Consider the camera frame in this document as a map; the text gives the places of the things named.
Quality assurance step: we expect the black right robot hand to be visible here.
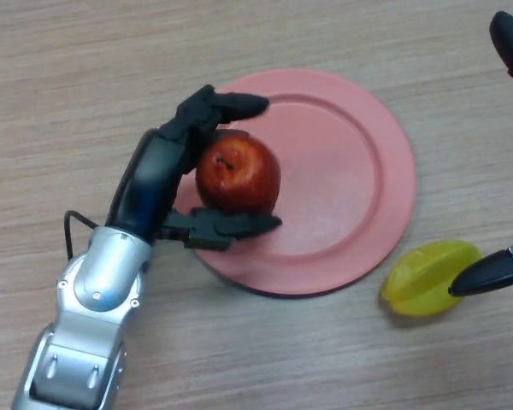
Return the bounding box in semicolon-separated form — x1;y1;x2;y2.
447;11;513;296

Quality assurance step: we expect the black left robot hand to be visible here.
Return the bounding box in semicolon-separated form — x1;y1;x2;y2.
104;84;283;252

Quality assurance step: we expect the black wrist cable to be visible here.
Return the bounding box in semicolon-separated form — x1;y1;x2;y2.
63;210;102;261

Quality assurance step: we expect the pink round plate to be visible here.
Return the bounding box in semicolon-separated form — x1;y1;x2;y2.
170;67;418;296

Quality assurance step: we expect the red apple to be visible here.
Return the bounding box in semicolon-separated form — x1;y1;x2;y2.
195;131;282;214

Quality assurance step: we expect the yellow starfruit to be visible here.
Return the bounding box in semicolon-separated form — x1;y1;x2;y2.
380;239;482;317

